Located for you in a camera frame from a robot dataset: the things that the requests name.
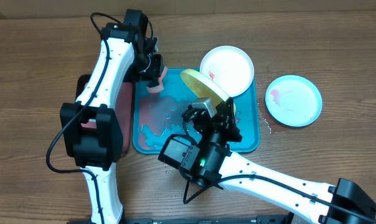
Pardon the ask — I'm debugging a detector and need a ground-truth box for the red and green sponge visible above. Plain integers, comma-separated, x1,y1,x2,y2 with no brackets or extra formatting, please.
146,66,168,93

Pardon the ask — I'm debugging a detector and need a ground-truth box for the yellow-green plate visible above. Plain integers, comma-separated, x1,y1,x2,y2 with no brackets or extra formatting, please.
180,68,230,118

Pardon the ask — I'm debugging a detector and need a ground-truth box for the white plate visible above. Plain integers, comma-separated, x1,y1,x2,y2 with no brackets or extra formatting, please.
199,45,255,97

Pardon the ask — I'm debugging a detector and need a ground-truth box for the light blue plate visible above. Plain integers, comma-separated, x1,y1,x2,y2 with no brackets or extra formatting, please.
265,75,322,128

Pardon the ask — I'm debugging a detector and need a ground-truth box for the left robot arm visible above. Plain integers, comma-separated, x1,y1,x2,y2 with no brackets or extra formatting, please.
57,9,167,223

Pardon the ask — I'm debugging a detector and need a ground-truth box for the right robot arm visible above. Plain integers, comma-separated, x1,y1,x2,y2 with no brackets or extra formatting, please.
158,98,376,223

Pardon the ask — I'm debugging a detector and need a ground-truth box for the teal plastic tray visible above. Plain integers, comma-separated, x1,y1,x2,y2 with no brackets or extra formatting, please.
133,68,260,154

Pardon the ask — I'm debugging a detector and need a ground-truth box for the black tray with red mat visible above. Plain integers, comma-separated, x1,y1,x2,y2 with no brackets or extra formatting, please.
76,74,133,157

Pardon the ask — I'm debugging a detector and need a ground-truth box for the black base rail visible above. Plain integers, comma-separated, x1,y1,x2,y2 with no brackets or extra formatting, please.
66,214,294,224

